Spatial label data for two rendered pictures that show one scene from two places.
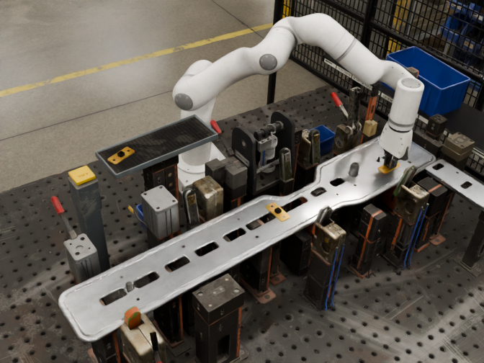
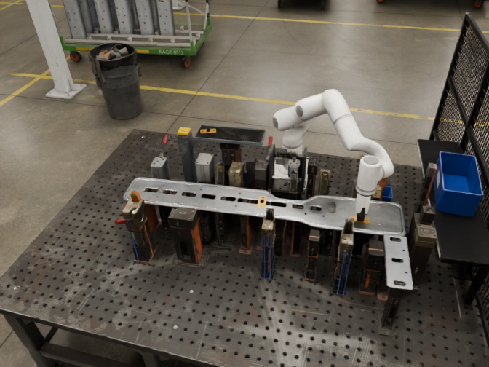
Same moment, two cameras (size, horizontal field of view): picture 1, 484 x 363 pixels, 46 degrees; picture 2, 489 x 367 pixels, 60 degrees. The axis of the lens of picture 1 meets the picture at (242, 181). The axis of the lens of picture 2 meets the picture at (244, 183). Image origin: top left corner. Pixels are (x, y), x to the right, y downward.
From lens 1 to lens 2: 1.32 m
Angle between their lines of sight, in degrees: 39
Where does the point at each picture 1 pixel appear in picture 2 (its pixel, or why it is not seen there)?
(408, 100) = (362, 170)
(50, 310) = not seen: hidden behind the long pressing
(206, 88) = (285, 119)
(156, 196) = (204, 157)
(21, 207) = (199, 148)
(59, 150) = not seen: hidden behind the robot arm
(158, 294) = (166, 200)
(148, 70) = (388, 123)
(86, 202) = (181, 145)
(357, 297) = (290, 287)
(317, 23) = (327, 95)
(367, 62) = (346, 132)
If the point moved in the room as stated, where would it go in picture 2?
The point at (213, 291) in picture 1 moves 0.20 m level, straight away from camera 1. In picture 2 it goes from (180, 211) to (213, 191)
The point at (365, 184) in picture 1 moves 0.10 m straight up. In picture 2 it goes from (330, 218) to (332, 202)
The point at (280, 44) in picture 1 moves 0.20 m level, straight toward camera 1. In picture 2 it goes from (310, 103) to (277, 116)
